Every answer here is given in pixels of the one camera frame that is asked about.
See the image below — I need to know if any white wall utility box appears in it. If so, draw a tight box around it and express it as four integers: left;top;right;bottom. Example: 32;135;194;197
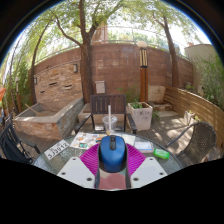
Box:
94;80;107;95

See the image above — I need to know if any tall wooden lamp post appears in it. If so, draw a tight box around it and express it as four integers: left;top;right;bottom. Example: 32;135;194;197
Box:
136;40;149;104

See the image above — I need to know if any beige stone block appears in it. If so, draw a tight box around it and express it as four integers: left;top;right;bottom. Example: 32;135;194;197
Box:
147;84;167;104

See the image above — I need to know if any white number plate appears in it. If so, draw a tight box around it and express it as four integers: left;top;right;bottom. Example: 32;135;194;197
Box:
43;139;70;161

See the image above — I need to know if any orange patio umbrella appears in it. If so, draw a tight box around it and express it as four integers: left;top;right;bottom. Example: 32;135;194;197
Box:
0;86;7;102

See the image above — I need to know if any white square concrete planter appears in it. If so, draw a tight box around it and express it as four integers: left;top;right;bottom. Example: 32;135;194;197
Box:
126;99;154;132

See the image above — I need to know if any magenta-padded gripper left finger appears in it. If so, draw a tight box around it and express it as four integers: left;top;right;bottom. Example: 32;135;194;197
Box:
57;143;102;190

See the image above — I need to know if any large forked tree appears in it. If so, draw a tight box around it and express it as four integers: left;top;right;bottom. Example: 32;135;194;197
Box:
49;0;134;104

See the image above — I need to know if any colourful printed magazine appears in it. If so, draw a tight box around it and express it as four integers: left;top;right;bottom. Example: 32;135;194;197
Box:
69;132;108;150

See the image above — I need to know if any slim leaning tree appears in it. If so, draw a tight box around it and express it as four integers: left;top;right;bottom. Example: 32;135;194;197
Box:
153;13;182;89

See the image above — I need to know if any small white planter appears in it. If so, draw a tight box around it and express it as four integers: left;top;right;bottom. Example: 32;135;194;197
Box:
183;109;196;126

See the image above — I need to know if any blue and white flat box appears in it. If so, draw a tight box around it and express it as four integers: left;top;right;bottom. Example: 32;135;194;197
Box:
134;141;155;154

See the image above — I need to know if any dark wooden slatted chair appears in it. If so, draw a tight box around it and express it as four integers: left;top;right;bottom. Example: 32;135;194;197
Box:
73;93;138;136

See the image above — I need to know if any blue computer mouse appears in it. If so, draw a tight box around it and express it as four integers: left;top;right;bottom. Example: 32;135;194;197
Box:
98;134;128;174

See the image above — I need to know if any grey wicker armchair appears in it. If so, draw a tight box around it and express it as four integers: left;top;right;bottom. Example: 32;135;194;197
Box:
165;120;218;159

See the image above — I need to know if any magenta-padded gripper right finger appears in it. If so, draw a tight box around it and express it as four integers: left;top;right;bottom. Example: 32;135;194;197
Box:
125;143;169;189

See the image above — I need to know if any wooden slatted fence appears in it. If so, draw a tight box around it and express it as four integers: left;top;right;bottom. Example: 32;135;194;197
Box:
164;85;224;148

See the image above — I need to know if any clear plastic cup with straw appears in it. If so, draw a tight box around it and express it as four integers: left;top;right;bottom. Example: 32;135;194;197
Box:
101;104;118;136

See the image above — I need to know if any green wet wipes pack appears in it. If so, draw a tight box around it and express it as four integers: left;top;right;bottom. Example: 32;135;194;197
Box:
152;148;171;160

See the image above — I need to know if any raised stone basin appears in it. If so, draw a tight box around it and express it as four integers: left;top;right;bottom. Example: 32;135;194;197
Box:
13;96;85;141

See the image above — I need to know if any thin curved tree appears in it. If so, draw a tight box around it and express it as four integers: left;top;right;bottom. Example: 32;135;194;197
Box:
29;18;56;106

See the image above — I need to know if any short wooden lamp post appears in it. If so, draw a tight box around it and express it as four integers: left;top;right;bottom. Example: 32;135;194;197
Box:
14;78;22;113

